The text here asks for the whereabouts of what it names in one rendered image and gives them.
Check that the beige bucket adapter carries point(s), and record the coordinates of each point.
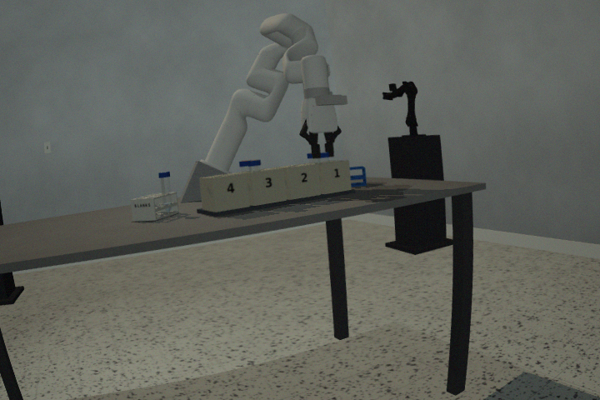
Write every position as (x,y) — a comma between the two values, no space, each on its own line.
(266,186)
(334,177)
(301,181)
(224,192)

